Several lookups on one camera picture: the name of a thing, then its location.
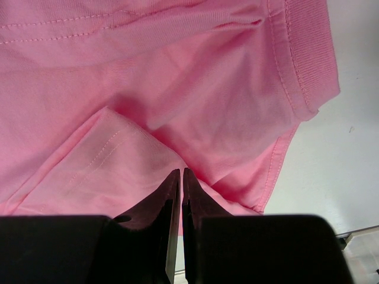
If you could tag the light pink t-shirt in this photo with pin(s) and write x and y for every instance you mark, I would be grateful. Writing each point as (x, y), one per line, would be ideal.
(101, 100)

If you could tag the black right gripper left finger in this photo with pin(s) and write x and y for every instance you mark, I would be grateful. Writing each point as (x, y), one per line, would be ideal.
(138, 246)

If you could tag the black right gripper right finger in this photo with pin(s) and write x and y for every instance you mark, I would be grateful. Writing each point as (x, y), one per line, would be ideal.
(222, 248)

